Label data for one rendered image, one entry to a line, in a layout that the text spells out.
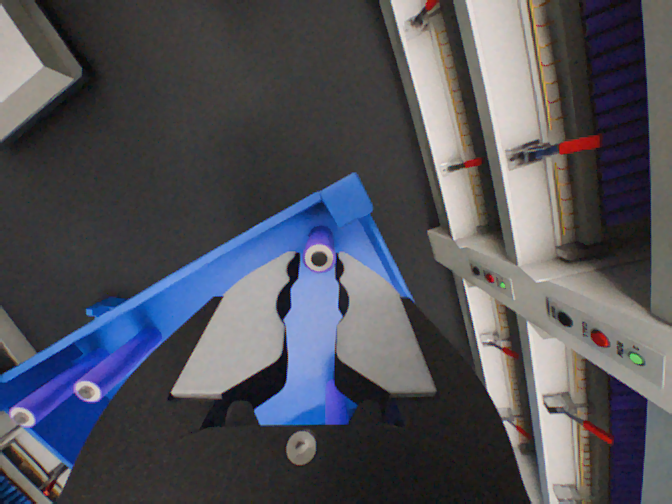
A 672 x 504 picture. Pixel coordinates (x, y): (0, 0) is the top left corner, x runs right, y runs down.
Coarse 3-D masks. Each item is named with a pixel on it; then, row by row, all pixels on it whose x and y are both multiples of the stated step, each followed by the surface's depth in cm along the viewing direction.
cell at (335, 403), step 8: (328, 384) 22; (328, 392) 21; (336, 392) 21; (328, 400) 20; (336, 400) 20; (344, 400) 20; (328, 408) 20; (336, 408) 19; (344, 408) 20; (328, 416) 19; (336, 416) 18; (344, 416) 19; (328, 424) 18; (336, 424) 18; (344, 424) 18
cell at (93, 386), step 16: (144, 336) 19; (160, 336) 20; (128, 352) 17; (144, 352) 19; (96, 368) 15; (112, 368) 16; (128, 368) 17; (80, 384) 14; (96, 384) 15; (112, 384) 16; (96, 400) 15
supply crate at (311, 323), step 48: (336, 192) 11; (240, 240) 14; (288, 240) 19; (336, 240) 19; (192, 288) 20; (336, 288) 20; (96, 336) 20; (288, 336) 21; (0, 384) 16; (288, 384) 23; (48, 432) 18
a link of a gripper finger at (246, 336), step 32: (288, 256) 12; (256, 288) 10; (288, 288) 10; (224, 320) 8; (256, 320) 8; (224, 352) 7; (256, 352) 7; (192, 384) 6; (224, 384) 6; (256, 384) 7
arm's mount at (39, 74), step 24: (0, 0) 42; (0, 24) 43; (24, 24) 45; (0, 48) 44; (24, 48) 44; (48, 48) 48; (0, 72) 45; (24, 72) 45; (48, 72) 46; (0, 96) 46; (24, 96) 48; (48, 96) 51; (0, 120) 49
